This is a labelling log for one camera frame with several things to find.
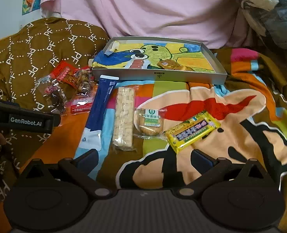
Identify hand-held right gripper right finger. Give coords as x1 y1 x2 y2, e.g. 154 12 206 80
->
179 149 264 197

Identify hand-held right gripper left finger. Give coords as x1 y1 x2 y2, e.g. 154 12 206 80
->
24 149 112 198

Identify yellow snack packet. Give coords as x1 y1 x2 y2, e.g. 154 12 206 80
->
163 110 221 154

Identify clear packet dark snack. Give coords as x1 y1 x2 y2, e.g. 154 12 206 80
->
36 76 68 114

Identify navy blue long packet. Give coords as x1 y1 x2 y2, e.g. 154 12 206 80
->
82 75 120 151

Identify red snack packet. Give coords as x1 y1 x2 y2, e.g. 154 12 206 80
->
51 61 81 88

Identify grey shallow cardboard box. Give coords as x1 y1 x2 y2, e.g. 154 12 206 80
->
92 37 228 85

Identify colourful cartoon printed blanket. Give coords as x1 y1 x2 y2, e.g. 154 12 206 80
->
0 47 287 233

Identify red-trimmed clear packet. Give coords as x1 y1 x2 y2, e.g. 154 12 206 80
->
66 90 98 114

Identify puffed rice bar packet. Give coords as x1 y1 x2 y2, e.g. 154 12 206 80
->
111 87 137 152

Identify brown patterned blanket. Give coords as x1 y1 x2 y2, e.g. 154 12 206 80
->
0 17 110 233

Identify round biscuit clear packet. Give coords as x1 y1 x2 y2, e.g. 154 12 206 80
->
134 108 167 139

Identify clear packet nut snack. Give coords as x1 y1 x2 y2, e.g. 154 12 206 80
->
73 68 95 94

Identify orange-brown small packet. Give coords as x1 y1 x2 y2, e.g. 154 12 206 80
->
157 59 195 71

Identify pink bed sheet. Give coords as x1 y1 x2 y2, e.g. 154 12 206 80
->
35 0 253 49

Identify dark floral quilt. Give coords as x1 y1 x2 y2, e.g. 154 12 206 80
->
225 0 287 66

